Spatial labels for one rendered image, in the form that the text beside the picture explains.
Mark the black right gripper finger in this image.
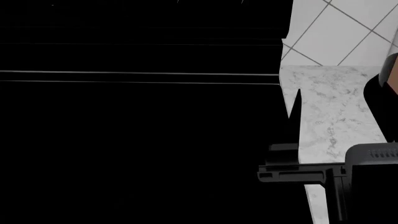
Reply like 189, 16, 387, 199
266, 88, 302, 165

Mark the black microwave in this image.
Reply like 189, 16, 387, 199
0, 0, 313, 224

